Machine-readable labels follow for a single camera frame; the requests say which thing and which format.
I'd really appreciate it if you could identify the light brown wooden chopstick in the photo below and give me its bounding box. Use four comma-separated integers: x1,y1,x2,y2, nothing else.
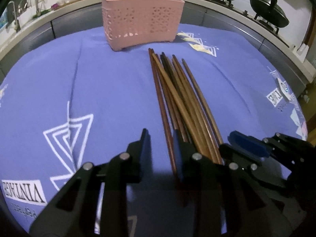
153,51,213,162

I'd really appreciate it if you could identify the dark black wooden chopstick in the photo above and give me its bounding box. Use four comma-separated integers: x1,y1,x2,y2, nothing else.
160,53,193,144

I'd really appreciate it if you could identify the reddish brown wooden chopstick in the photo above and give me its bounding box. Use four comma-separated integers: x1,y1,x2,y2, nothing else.
148,48,177,175

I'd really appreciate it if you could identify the chrome kitchen faucet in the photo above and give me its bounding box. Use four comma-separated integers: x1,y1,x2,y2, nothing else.
18,0,41,17

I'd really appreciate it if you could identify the blue printed tablecloth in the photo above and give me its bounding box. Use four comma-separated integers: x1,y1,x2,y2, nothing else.
1,24,308,236

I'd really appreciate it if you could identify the black lidded wok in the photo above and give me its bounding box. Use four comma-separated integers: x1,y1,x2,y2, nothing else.
250,0,289,28

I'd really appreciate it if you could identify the black gas stove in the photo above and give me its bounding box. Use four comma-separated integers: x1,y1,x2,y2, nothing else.
204,0,297,48

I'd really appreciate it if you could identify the pink perforated utensil basket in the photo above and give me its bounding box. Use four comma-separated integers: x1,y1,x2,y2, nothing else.
102,0,185,51

